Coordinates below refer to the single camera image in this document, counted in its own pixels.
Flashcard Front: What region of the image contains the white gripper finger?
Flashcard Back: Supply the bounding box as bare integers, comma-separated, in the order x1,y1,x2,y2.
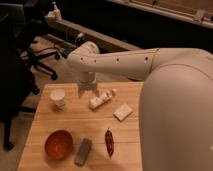
78,88,85,98
92,88,100,97

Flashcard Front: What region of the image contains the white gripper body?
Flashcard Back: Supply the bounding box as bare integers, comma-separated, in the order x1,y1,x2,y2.
79,72,97,90

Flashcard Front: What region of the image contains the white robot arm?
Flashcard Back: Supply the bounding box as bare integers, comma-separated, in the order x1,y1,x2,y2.
68,42,213,171

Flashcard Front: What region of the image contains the white paper cup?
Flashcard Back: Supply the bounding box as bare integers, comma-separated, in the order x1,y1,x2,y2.
50,89,65,108

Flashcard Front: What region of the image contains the red chili pepper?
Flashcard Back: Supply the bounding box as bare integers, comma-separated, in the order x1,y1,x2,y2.
105,130,114,156

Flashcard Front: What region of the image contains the grey rectangular sponge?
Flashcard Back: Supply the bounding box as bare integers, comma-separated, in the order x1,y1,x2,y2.
74,138,92,166

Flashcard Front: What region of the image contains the red bowl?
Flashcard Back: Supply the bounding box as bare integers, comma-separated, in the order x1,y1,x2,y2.
44,130,73,160

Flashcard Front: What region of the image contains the black office chair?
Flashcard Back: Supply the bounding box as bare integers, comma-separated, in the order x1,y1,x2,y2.
0,0,57,151

